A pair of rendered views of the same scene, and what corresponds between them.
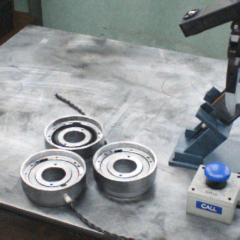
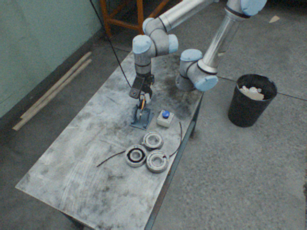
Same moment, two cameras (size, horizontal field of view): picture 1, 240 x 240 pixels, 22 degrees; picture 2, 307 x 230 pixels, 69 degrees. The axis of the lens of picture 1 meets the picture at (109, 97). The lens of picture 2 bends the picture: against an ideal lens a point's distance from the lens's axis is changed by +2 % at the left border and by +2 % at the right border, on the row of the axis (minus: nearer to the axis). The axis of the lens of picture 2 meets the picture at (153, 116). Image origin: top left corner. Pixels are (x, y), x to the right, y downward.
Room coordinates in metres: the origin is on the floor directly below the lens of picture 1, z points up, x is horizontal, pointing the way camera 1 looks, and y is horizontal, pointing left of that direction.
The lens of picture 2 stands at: (0.78, 0.58, 1.78)
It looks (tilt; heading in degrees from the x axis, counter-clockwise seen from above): 52 degrees down; 270
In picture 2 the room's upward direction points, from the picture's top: straight up
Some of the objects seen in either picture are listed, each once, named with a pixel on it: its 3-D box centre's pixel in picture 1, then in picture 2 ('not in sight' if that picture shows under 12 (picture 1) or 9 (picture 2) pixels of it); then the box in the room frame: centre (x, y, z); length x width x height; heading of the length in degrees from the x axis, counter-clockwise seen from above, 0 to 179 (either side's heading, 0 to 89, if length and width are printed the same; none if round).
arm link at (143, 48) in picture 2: not in sight; (142, 50); (0.83, -0.22, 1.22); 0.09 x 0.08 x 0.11; 22
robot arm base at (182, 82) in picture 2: not in sight; (188, 77); (0.57, -0.47, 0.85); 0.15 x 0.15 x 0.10
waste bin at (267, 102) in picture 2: not in sight; (248, 102); (-0.10, -0.82, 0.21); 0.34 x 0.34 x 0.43
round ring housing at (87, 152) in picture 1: (74, 140); (136, 156); (0.87, 0.06, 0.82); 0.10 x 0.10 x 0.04
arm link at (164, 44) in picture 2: not in sight; (162, 43); (0.75, -0.27, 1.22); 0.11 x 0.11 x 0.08; 22
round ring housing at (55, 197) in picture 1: (54, 178); (157, 161); (0.77, 0.09, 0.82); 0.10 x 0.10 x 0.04
